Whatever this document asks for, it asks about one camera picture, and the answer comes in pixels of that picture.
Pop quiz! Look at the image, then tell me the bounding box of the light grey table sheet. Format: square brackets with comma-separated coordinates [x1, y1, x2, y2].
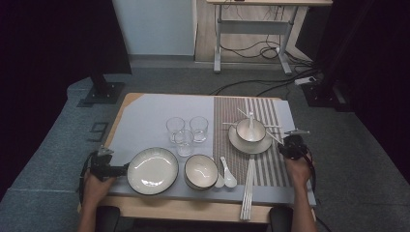
[102, 93, 317, 208]

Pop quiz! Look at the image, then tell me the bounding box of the black curtain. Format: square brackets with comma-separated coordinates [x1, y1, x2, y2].
[0, 0, 132, 201]
[296, 0, 410, 185]

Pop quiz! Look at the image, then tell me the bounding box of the black coiled cable under desk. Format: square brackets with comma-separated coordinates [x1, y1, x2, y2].
[220, 32, 313, 66]

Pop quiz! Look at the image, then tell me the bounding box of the brown striped placemat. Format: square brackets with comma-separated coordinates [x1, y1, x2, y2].
[212, 96, 291, 188]

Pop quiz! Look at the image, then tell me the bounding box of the black chair armrest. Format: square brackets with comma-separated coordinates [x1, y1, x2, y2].
[270, 206, 295, 232]
[96, 206, 121, 232]

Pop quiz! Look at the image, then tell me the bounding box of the wooden table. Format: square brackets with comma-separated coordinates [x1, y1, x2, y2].
[93, 92, 317, 225]

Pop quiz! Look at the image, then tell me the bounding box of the white plate with black rim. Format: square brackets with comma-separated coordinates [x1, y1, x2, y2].
[227, 124, 274, 156]
[126, 146, 180, 196]

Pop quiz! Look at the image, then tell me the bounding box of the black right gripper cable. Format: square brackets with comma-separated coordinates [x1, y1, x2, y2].
[304, 151, 319, 195]

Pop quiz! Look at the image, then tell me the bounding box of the person's right hand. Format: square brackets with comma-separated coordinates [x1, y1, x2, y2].
[283, 153, 313, 189]

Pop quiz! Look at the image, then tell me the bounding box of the pale blue partition panel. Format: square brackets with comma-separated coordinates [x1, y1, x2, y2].
[111, 0, 198, 56]

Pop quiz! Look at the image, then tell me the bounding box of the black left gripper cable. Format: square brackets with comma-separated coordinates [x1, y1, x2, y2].
[77, 154, 95, 207]

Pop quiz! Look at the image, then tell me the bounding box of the clear glass tumbler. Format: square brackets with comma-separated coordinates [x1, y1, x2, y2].
[165, 116, 187, 144]
[189, 115, 210, 143]

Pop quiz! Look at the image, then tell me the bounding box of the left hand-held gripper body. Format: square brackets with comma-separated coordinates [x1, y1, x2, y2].
[87, 146, 114, 182]

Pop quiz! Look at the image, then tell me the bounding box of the white bowl with black rim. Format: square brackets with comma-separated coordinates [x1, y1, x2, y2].
[235, 118, 268, 144]
[185, 175, 219, 191]
[183, 154, 220, 190]

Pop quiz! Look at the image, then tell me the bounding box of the white power strip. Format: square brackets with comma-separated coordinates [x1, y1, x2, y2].
[294, 75, 317, 87]

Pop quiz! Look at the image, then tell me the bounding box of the black floor cable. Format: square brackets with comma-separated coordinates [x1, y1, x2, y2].
[208, 68, 320, 97]
[255, 72, 318, 98]

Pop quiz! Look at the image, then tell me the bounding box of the black stand with base plate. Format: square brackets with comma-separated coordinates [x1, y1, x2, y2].
[76, 72, 126, 108]
[301, 73, 354, 113]

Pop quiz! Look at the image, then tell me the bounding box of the dark floor outlet frame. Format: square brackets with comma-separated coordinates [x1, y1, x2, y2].
[86, 121, 110, 143]

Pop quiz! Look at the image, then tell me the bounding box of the bundle of white chopsticks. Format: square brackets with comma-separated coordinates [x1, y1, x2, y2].
[239, 158, 256, 222]

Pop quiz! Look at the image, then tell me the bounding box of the person's left hand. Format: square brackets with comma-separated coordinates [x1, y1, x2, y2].
[80, 175, 116, 211]

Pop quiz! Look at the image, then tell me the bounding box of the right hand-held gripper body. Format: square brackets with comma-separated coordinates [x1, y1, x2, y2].
[283, 129, 311, 161]

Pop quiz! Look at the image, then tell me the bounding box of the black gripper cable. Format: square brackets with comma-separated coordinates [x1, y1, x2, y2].
[304, 151, 319, 195]
[77, 154, 95, 207]

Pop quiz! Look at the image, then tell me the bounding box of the standing desk with grey legs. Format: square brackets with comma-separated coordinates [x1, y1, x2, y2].
[206, 0, 334, 75]

